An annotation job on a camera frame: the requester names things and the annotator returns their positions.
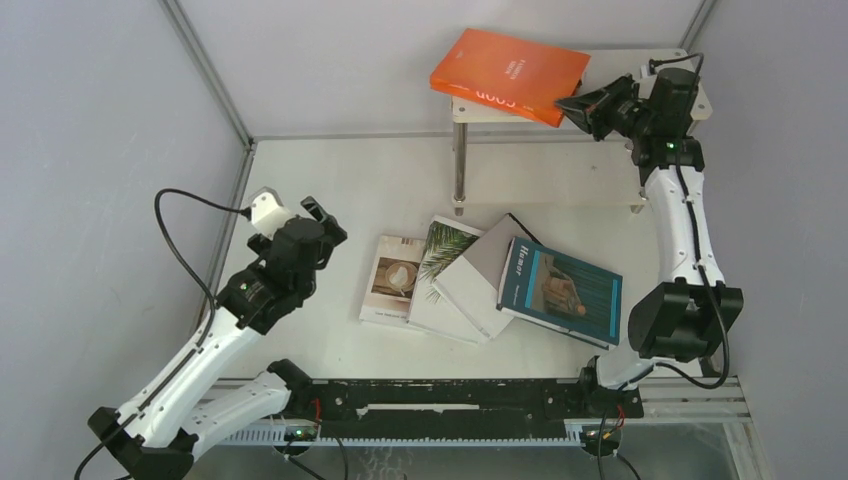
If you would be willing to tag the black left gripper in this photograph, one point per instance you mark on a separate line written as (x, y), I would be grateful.
(334, 235)

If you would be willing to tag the grey white plain book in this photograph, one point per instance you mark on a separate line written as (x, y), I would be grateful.
(471, 282)

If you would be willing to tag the teal Humor book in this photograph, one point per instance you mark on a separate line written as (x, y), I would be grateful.
(561, 293)

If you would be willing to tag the coffee cover book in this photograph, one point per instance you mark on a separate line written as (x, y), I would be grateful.
(392, 281)

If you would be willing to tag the aluminium frame rail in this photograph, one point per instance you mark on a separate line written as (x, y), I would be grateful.
(197, 53)

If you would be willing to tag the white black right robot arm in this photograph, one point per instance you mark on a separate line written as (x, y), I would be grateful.
(683, 323)

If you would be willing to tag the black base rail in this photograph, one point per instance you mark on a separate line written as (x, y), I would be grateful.
(455, 409)

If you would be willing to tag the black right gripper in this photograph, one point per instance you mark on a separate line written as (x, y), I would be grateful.
(581, 108)

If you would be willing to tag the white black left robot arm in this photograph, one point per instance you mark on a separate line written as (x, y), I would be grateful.
(161, 431)

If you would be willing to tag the orange hardcover book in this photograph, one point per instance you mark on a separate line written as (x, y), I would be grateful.
(509, 74)

